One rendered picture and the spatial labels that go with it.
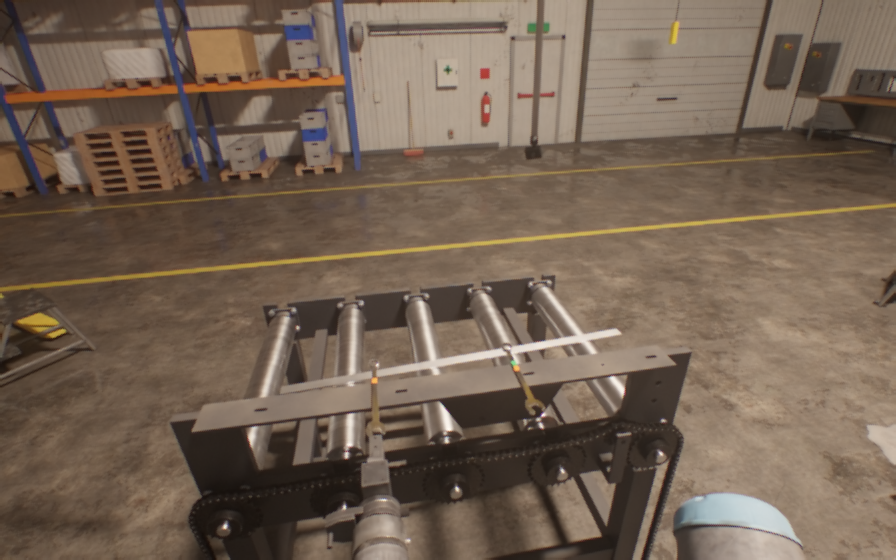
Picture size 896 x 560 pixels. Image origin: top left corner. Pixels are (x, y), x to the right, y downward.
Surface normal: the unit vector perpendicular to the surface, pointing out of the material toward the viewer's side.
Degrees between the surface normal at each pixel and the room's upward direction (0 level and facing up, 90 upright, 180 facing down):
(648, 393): 90
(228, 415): 0
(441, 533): 0
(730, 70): 90
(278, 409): 0
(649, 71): 90
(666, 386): 90
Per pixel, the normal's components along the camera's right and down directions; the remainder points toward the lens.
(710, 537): -0.70, -0.70
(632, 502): 0.17, 0.44
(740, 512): -0.20, -0.91
